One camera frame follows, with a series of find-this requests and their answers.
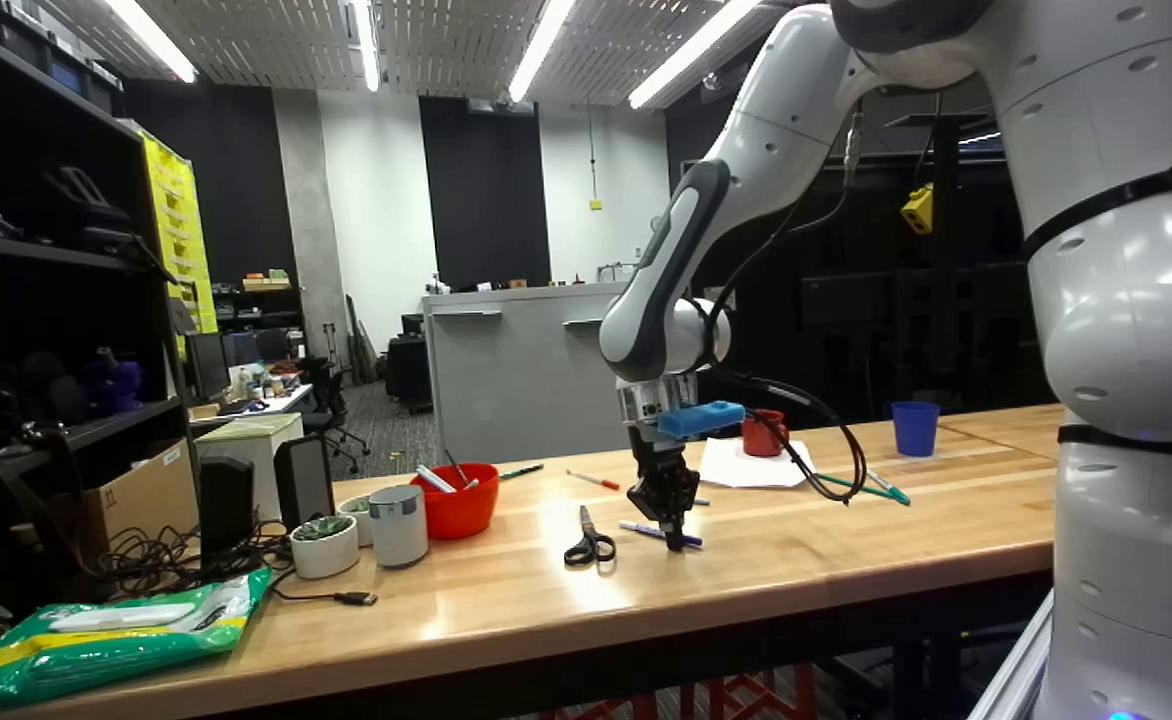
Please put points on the green marker by paper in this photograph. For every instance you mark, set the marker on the green marker by paper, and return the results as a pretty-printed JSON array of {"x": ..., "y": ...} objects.
[{"x": 873, "y": 484}]

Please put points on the black shelving unit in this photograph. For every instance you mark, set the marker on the black shelving unit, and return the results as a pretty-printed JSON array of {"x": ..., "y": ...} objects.
[{"x": 84, "y": 347}]

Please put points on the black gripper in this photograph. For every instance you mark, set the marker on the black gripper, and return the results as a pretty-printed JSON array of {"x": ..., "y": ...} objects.
[{"x": 667, "y": 484}]

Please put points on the purple cap white marker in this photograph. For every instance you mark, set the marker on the purple cap white marker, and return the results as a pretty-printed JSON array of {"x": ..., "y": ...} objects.
[{"x": 655, "y": 533}]

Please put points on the grey metal cabinet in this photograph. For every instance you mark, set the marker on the grey metal cabinet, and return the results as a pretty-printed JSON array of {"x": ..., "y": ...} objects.
[{"x": 518, "y": 375}]

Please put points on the small white planter pot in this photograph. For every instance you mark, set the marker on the small white planter pot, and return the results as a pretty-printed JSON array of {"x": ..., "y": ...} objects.
[{"x": 327, "y": 544}]

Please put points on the black scissors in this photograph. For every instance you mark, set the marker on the black scissors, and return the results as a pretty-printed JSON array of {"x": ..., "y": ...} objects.
[{"x": 595, "y": 544}]

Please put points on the black usb plug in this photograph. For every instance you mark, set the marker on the black usb plug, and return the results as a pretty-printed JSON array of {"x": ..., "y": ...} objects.
[{"x": 330, "y": 598}]

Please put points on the green wipes packet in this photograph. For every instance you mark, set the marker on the green wipes packet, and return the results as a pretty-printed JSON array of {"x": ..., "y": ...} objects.
[{"x": 65, "y": 650}]

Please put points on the red mug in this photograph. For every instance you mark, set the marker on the red mug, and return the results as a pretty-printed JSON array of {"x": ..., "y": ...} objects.
[{"x": 765, "y": 434}]

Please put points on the blue plastic cup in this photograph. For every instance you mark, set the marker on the blue plastic cup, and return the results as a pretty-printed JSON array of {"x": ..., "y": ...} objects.
[{"x": 914, "y": 424}]

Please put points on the red bowl cup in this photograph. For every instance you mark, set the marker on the red bowl cup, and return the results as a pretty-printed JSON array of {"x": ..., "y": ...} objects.
[{"x": 465, "y": 500}]

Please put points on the cardboard box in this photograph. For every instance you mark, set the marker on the cardboard box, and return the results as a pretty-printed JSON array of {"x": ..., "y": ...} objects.
[{"x": 155, "y": 492}]

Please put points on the red pen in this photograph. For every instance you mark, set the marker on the red pen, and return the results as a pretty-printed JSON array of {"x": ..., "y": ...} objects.
[{"x": 597, "y": 481}]

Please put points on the white paper sheet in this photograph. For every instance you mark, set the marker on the white paper sheet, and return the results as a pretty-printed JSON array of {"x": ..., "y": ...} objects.
[{"x": 729, "y": 465}]

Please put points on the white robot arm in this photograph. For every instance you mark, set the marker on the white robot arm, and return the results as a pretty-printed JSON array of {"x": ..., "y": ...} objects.
[{"x": 1083, "y": 96}]

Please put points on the white grey cylinder cup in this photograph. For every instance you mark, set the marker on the white grey cylinder cup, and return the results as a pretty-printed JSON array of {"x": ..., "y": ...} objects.
[{"x": 398, "y": 527}]

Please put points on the black speaker box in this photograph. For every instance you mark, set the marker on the black speaker box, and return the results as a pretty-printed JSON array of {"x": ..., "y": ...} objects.
[{"x": 225, "y": 515}]

